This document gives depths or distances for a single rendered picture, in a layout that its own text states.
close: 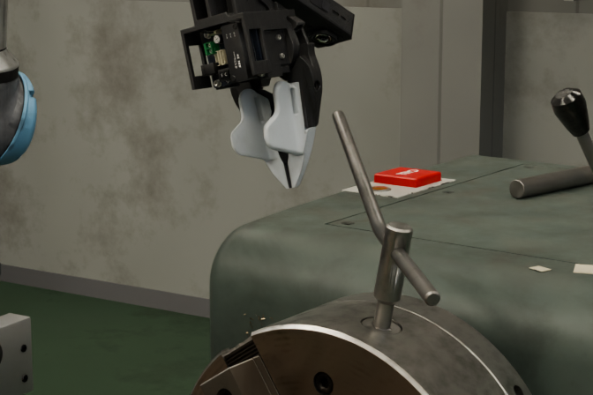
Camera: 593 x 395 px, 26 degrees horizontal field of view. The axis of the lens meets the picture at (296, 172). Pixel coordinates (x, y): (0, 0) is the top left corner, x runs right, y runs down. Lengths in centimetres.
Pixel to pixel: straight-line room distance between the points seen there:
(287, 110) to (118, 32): 436
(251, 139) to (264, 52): 9
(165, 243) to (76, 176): 53
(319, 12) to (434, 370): 34
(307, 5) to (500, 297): 31
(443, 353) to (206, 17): 34
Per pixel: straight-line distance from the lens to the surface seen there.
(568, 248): 124
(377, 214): 108
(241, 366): 105
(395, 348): 102
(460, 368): 104
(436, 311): 110
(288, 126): 109
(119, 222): 557
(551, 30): 451
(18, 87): 159
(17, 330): 150
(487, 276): 115
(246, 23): 105
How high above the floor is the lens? 154
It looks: 10 degrees down
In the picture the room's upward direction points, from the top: straight up
